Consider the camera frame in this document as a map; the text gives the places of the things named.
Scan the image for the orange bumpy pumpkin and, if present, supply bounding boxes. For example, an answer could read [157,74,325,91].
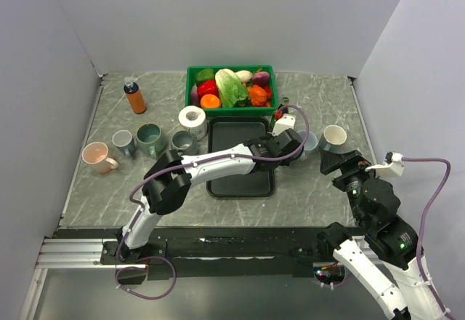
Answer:
[248,85,268,107]

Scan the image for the white potato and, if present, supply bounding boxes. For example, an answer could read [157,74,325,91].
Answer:
[235,70,254,83]

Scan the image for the purple eggplant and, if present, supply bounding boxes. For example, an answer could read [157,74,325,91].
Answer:
[190,85,201,108]

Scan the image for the green glass bottle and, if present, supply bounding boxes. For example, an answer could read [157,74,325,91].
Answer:
[270,97,289,131]

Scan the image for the red chili pepper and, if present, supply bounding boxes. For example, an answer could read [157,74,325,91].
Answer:
[264,85,272,108]

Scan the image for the small grey mug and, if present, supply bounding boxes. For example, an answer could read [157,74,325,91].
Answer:
[112,129,137,159]

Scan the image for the teal glazed mug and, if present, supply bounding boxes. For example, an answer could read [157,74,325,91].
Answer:
[136,123,167,159]

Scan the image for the green plastic crate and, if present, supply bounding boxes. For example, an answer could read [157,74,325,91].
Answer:
[185,65,280,117]

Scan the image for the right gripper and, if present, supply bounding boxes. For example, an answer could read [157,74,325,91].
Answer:
[318,147,384,225]

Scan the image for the pale grey mug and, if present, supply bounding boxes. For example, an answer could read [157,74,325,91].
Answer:
[299,132,318,161]

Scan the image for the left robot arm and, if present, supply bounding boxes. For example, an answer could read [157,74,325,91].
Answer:
[116,129,306,263]

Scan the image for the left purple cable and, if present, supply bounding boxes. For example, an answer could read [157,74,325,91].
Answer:
[116,104,310,263]

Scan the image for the grey-blue mug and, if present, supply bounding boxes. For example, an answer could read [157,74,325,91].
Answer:
[318,124,347,153]

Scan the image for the red bell pepper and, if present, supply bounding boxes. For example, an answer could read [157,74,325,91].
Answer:
[197,79,219,99]

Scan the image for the orange tomato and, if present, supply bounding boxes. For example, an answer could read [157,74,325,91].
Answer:
[201,94,222,109]

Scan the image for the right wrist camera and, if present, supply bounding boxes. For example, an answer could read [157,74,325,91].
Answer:
[365,152,405,178]

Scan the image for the pink mug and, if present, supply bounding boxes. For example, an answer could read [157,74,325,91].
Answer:
[81,142,119,174]

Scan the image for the orange spray bottle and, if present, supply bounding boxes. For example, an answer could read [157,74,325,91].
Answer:
[124,76,147,114]

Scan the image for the purple onion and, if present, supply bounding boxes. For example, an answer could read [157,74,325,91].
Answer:
[251,71,270,87]

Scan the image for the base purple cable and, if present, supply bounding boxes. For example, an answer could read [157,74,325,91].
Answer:
[114,255,178,301]

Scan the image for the napa cabbage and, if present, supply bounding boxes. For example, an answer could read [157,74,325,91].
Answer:
[215,68,248,108]

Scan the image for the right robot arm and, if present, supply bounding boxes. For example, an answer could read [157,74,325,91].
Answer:
[317,151,453,319]

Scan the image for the green bell pepper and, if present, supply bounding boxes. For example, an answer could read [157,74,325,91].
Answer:
[194,68,215,86]

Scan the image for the black tray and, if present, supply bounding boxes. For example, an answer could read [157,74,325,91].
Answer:
[206,116,275,198]

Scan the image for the aluminium rail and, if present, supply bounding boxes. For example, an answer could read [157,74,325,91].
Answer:
[34,236,110,271]

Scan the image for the grey mug white rim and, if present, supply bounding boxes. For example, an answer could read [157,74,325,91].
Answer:
[171,130,198,156]

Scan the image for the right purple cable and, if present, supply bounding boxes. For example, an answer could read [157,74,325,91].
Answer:
[402,156,458,320]

